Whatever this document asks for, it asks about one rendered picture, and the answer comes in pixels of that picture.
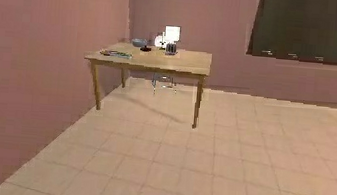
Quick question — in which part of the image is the blue bowl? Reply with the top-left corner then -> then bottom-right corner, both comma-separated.
130,37 -> 149,49

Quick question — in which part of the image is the grey metal stool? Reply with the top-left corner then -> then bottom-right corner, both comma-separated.
150,72 -> 179,97

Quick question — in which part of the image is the light wooden table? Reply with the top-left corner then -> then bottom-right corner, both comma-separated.
79,39 -> 213,131

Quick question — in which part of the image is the white round clock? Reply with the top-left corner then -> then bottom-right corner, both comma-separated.
153,32 -> 167,51

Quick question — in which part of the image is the dark window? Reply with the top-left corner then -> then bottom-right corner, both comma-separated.
246,0 -> 337,68

